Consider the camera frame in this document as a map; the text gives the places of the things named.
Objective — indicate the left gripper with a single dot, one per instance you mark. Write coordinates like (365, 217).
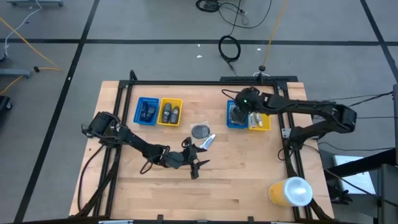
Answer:
(178, 159)

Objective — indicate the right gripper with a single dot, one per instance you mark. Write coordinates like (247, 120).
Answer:
(250, 99)

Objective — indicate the clear bag with black puff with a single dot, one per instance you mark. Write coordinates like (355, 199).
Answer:
(200, 131)
(241, 117)
(233, 119)

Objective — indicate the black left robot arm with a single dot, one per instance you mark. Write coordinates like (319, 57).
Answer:
(136, 143)

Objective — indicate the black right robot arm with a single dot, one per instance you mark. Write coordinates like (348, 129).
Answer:
(311, 107)

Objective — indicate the yellow plastic basket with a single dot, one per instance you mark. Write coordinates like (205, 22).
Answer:
(161, 102)
(265, 123)

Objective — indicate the blue plastic basket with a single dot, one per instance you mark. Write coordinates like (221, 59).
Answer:
(138, 107)
(230, 123)

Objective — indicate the black pole knob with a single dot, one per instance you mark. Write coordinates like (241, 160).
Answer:
(262, 68)

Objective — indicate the black table clamp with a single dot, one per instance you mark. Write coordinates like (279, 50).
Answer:
(250, 219)
(160, 218)

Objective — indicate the yellow cup with white lid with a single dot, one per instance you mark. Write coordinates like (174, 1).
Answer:
(292, 191)

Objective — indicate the black beam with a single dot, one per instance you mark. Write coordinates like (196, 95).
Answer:
(367, 161)

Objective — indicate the white screen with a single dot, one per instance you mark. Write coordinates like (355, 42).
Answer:
(360, 182)

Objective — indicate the black floor plug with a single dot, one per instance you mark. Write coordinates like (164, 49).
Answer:
(36, 69)

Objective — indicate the grey stand base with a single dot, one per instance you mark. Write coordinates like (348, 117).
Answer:
(34, 3)
(15, 73)

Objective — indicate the black cart wheel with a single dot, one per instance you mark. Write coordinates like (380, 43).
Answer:
(3, 107)

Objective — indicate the black aluminium table frame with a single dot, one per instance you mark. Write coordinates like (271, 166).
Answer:
(202, 82)

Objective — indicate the grey post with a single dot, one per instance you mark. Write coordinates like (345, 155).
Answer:
(395, 124)

